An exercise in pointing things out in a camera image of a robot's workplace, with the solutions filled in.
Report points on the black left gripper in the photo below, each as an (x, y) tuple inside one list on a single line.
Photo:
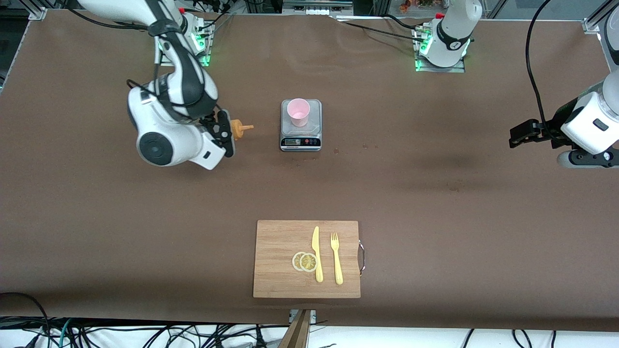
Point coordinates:
[(554, 126)]

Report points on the sauce bottle with orange cap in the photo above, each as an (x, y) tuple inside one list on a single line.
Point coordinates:
[(238, 129)]

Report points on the pink plastic cup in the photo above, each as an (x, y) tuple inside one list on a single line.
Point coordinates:
[(299, 111)]

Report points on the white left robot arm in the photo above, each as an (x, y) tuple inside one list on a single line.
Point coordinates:
[(454, 29)]

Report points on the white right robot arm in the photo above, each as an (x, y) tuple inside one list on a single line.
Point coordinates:
[(169, 145)]

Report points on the silver digital kitchen scale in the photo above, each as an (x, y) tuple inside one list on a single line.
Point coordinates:
[(301, 141)]

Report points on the grey power strip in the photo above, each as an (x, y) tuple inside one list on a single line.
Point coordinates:
[(314, 10)]

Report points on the lemon slice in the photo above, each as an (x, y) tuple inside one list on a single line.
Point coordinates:
[(295, 261), (308, 262)]

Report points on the wooden cutting board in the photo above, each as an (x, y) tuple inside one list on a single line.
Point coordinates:
[(275, 270)]

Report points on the orange green background objects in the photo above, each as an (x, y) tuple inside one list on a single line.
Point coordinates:
[(416, 5)]

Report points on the yellow plastic knife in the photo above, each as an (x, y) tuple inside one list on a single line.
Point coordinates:
[(319, 270)]

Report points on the yellow plastic fork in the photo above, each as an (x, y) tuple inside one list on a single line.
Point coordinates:
[(338, 270)]

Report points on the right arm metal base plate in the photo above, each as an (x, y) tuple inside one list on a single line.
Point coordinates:
[(205, 60)]

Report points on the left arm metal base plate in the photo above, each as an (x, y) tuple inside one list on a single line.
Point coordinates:
[(459, 69)]

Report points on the aluminium frame profile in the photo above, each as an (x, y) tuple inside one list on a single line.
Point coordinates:
[(36, 12), (591, 24)]

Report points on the small metal bracket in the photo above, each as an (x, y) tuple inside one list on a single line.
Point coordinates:
[(313, 316)]

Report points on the wooden post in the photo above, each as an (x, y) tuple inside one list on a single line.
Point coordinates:
[(297, 333)]

